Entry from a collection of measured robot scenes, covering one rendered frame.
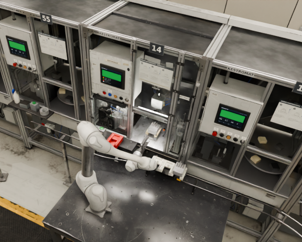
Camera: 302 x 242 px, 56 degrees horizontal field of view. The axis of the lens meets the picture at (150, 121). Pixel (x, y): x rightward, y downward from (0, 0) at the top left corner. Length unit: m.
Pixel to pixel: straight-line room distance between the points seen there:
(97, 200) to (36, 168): 1.67
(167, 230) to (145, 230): 0.20
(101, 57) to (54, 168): 1.92
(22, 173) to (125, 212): 1.78
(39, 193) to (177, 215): 1.82
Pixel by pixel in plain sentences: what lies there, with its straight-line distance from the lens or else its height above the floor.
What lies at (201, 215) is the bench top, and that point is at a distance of 2.83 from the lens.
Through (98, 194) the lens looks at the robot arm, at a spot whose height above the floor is 0.94.
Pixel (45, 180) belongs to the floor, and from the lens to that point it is 3.91.
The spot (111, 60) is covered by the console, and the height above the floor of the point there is 1.79.
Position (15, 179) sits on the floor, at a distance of 4.03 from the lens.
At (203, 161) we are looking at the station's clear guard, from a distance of 2.86.
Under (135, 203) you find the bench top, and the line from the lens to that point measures 2.79.
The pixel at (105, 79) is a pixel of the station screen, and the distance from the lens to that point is 2.65.
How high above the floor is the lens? 3.03
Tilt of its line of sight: 41 degrees down
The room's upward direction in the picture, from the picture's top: 6 degrees clockwise
